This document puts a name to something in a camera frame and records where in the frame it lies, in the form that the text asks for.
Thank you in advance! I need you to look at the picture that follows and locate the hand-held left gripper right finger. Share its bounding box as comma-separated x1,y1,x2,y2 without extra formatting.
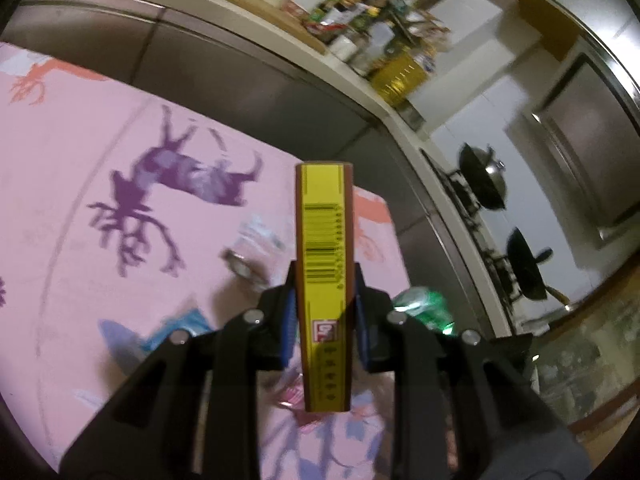
354,262,593,480

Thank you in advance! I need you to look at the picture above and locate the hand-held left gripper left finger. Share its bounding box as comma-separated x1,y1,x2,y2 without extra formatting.
59,260,298,480

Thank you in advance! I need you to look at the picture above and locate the crushed green can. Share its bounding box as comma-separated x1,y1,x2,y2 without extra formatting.
391,286,458,336

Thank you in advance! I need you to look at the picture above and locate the red foil wrapper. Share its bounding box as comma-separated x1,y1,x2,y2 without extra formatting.
277,385,306,411

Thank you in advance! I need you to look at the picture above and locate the yellow brown small box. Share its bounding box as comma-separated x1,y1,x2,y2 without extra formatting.
295,161,357,413

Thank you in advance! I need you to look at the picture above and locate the gas stove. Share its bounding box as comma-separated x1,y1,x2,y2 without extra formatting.
420,150,521,311

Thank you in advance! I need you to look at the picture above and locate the black frying pan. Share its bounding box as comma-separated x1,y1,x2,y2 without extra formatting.
506,227,571,306

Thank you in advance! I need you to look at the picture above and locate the black wok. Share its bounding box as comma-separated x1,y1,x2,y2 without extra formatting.
457,142,508,211

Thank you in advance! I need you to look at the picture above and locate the small metal pot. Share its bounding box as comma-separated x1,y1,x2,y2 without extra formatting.
397,102,426,131

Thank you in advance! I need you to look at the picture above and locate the large yellow oil bottle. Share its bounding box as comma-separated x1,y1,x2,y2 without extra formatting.
370,52,431,106

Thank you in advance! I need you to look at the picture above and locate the kitchen counter cabinet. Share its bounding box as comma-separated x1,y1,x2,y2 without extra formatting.
0,0,516,336

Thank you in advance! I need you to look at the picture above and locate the white cup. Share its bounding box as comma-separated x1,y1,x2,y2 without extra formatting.
332,35,358,61

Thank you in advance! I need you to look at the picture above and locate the white plastic jug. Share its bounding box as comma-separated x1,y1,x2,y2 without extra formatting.
350,22,396,76

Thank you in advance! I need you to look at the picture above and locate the steel range hood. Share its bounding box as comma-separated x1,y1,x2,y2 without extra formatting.
537,35,640,243

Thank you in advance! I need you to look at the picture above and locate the long wooden cutting board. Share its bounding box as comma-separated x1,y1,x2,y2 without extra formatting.
205,0,331,53

